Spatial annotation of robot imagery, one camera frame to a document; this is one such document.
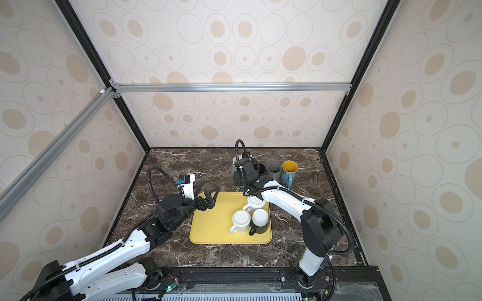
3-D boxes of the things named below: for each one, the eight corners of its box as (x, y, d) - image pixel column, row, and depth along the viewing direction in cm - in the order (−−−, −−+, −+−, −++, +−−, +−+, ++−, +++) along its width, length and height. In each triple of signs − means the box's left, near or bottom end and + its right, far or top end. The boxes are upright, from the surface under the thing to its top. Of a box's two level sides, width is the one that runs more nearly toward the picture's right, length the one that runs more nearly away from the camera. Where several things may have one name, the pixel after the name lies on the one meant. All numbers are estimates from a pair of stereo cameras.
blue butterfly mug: (278, 187, 104) (281, 175, 95) (280, 171, 111) (284, 159, 102) (292, 190, 103) (296, 178, 94) (294, 174, 110) (298, 161, 101)
